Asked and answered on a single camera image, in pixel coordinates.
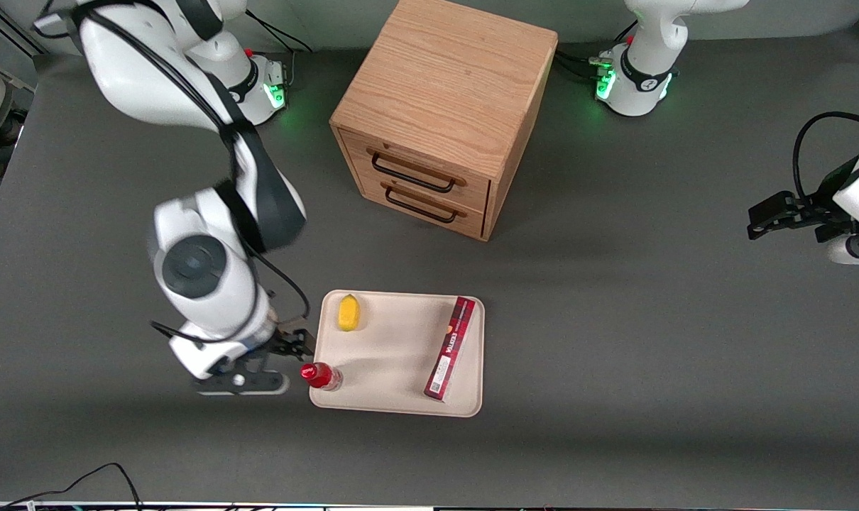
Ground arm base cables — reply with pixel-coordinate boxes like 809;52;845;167
554;50;604;80
245;9;313;55

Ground coke bottle with red cap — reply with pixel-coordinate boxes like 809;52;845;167
300;361;344;392

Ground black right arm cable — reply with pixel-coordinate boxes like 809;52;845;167
75;0;311;346

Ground black cable on table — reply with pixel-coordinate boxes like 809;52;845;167
0;463;144;511

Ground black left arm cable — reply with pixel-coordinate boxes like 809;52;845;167
792;111;859;208

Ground cream plastic tray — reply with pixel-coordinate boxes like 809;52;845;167
309;290;486;418

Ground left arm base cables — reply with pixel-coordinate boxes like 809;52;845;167
554;50;604;80

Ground black drawer handle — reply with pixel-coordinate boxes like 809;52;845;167
385;183;459;224
371;151;459;194

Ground wooden drawer cabinet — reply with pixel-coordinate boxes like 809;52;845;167
329;0;559;243

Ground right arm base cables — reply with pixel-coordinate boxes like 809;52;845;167
245;9;313;55

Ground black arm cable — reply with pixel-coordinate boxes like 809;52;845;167
792;111;859;208
75;0;311;346

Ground red snack box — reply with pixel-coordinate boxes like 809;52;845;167
423;296;477;402

